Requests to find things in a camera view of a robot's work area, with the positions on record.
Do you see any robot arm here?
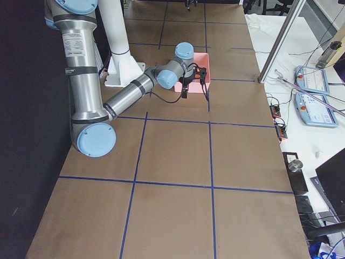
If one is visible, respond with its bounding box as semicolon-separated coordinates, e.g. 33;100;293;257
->
45;1;194;157

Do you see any orange black connector upper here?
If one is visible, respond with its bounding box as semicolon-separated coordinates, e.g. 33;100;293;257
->
270;104;281;118

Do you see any lower teach pendant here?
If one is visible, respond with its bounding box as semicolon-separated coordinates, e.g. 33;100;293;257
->
294;92;339;128

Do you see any aluminium frame post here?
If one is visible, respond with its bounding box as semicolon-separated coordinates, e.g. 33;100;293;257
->
258;0;306;84

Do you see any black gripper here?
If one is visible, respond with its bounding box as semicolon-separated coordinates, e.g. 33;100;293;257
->
181;0;196;99

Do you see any teach pendant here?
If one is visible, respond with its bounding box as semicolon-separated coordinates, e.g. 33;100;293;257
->
294;92;339;128
295;65;330;95

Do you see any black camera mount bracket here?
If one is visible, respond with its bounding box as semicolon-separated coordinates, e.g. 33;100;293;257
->
192;65;207;85

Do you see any orange black connector lower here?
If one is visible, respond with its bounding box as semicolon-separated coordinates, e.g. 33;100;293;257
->
274;122;288;140

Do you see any orange black connector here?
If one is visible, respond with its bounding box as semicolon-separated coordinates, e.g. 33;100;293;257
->
274;122;288;140
270;104;281;118

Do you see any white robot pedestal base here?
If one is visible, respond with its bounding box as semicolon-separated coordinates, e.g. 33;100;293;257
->
98;0;145;87

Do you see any grey water bottle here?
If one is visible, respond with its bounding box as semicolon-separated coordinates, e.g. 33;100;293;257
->
315;40;342;69

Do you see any upper teach pendant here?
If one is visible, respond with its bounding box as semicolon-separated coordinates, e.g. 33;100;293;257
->
295;65;330;95

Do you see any pink grabber stick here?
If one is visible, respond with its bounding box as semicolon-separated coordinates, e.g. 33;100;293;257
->
274;69;345;117

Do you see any metal cylinder weight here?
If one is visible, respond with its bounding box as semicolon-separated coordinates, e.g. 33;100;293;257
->
288;159;303;173

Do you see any pink plastic bin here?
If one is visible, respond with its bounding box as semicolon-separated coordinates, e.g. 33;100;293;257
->
174;52;211;98

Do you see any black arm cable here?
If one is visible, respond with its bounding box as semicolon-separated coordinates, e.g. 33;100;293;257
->
149;63;210;104

